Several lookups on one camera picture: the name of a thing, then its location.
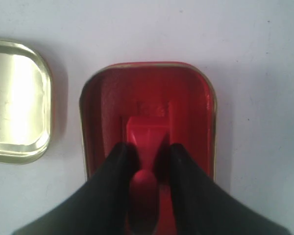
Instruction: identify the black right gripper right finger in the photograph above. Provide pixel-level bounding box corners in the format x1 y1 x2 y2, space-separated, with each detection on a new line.
155 143 290 235

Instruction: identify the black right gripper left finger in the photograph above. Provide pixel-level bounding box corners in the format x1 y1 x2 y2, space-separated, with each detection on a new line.
14 142 139 235

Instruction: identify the red plastic stamp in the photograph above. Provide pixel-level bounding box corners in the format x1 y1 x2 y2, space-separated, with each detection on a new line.
126 116 169 235

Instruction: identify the gold tin lid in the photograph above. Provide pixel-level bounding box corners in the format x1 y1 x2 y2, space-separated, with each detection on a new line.
0 39 53 165

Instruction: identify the red ink pad tin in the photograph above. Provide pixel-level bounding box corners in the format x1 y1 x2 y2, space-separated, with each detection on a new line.
78 61 218 235

